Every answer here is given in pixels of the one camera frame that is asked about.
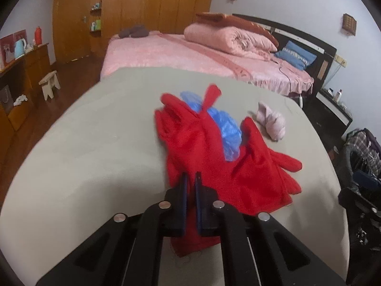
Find light blue kettle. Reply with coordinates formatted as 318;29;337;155
14;38;26;59

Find small white stool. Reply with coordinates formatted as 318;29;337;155
39;70;61;101

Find red picture on desk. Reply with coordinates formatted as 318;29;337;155
1;30;27;68

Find wooden wardrobe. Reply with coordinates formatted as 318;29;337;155
52;0;211;64

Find pink knotted sock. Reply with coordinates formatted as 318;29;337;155
256;101;286;141

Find beige table cloth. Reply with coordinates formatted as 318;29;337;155
1;68;349;285

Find white lotion bottle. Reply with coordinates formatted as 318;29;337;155
333;89;342;103

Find blue pillow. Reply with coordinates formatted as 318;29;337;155
275;41;317;70

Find red thermos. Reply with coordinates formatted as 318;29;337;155
34;26;43;46

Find bed with pink sheet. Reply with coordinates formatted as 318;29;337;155
101;14;337;99

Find folded pink quilt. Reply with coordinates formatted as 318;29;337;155
183;23;278;57

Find plaid cloth covered chair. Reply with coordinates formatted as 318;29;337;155
335;128;380;188

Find wooden desk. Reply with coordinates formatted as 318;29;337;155
1;44;52;165

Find brown wall ornament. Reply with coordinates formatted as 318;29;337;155
342;14;357;36

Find blue plastic bag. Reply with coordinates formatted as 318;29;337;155
180;91;242;162

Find red gloves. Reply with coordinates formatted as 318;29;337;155
154;85;302;257

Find black nightstand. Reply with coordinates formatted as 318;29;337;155
304;89;353;152

